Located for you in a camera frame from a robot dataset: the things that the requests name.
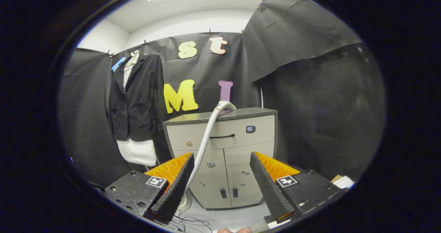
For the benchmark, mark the white garment steamer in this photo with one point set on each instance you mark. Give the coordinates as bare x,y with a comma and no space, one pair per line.
206,136

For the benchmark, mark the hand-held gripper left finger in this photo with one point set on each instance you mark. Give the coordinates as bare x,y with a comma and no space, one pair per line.
177,188

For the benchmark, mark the white shirt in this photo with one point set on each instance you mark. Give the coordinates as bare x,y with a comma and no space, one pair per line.
137,152

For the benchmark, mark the grey cabinet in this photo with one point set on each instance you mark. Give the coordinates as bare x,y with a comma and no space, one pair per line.
234,164

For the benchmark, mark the white plastic hanger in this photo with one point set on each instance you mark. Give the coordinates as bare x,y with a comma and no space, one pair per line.
135,53

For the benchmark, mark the black suit jacket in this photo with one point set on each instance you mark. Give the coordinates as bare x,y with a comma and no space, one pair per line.
137,105

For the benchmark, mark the cardboard box with paper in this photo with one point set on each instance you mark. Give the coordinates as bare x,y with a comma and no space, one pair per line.
342,182

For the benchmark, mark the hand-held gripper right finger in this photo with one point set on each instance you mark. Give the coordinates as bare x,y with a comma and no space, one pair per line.
267,188

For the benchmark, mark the black backdrop cloth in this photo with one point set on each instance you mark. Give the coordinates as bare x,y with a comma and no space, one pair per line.
206,71

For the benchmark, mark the thin white rod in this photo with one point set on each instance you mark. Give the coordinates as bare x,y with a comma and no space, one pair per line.
261,98

